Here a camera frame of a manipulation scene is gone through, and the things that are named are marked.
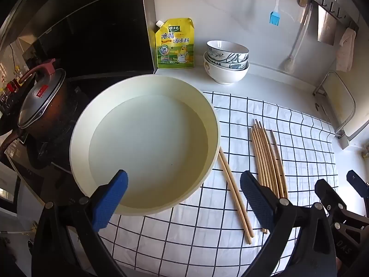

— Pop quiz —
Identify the patterned ceramic bowl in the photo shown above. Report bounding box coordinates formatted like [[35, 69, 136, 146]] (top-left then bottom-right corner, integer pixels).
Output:
[[204, 51, 249, 70], [206, 40, 249, 63]]

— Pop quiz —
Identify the white checked cloth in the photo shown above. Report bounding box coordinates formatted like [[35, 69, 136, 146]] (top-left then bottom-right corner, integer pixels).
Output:
[[99, 91, 339, 277]]

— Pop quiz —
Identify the yellow seasoning pouch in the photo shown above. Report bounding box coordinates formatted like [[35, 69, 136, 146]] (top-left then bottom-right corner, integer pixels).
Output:
[[155, 17, 196, 69]]

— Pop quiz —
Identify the bunch of wooden chopsticks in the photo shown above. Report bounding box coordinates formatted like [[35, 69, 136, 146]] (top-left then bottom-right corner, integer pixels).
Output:
[[248, 119, 289, 234]]

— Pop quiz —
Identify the dark cooking pot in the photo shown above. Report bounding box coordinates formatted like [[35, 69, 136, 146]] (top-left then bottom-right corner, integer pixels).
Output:
[[0, 78, 75, 156]]

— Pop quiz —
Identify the white round basin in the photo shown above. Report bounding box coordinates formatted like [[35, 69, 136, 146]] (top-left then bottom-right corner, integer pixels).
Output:
[[69, 74, 221, 216]]

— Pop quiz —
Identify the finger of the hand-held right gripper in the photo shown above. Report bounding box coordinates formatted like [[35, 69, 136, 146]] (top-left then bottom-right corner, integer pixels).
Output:
[[347, 170, 369, 199], [315, 179, 346, 223]]

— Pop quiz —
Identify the wall hook rail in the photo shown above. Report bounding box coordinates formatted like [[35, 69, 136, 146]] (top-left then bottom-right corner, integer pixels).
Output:
[[265, 0, 361, 32]]

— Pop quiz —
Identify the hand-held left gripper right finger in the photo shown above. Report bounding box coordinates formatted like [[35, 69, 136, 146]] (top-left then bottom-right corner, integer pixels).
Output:
[[240, 170, 338, 277]]

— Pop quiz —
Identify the glass pot lid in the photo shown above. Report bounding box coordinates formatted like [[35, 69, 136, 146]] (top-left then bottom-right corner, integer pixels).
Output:
[[17, 58, 67, 129]]

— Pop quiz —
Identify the row of condiment bottles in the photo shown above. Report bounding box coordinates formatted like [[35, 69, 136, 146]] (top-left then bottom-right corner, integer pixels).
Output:
[[0, 63, 26, 113]]

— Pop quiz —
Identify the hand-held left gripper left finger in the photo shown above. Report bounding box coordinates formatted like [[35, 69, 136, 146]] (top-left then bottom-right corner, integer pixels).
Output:
[[32, 170, 129, 277]]

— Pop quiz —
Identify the blue silicone brush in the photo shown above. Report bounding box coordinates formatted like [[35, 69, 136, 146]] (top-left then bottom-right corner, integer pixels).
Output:
[[269, 0, 284, 25]]

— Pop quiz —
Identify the steel cleaver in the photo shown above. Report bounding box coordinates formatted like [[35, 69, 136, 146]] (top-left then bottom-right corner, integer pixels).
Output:
[[317, 3, 342, 46]]

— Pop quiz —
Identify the plain white bowl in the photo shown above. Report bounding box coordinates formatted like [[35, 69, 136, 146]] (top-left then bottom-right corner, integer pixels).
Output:
[[203, 55, 250, 85]]

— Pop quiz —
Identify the pale cutting board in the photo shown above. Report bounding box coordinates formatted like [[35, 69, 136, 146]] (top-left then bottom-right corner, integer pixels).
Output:
[[326, 73, 356, 136]]

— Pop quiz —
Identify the wooden chopstick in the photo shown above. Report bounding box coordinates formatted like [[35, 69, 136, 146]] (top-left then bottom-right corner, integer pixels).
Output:
[[219, 147, 255, 238], [217, 152, 252, 245]]

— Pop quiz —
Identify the pale pink towel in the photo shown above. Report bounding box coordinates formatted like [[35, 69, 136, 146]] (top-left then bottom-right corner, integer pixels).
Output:
[[336, 28, 357, 72]]

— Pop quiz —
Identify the black stove top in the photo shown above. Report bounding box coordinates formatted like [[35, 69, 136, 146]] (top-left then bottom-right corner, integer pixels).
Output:
[[0, 84, 95, 202]]

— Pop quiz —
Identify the black range hood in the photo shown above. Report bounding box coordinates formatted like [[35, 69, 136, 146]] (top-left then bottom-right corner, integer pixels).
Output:
[[0, 0, 156, 78]]

